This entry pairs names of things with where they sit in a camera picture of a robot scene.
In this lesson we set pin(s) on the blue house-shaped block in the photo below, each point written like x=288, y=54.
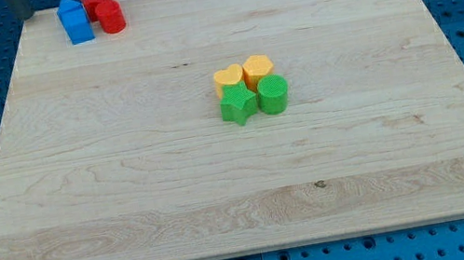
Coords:
x=67, y=7

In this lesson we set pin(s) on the yellow hexagon block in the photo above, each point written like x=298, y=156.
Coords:
x=256, y=67

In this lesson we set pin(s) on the yellow heart block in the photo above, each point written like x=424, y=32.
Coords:
x=232, y=75

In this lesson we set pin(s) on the light wooden board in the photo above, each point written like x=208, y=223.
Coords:
x=115, y=149

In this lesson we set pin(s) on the red cylinder block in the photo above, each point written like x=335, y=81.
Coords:
x=110, y=16

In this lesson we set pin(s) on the blue cube block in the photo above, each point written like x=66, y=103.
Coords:
x=77, y=26

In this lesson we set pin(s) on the green cylinder block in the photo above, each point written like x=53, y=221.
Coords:
x=273, y=94

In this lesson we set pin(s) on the green star block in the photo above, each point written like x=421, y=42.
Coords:
x=238, y=103

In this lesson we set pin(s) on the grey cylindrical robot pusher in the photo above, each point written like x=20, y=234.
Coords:
x=21, y=9

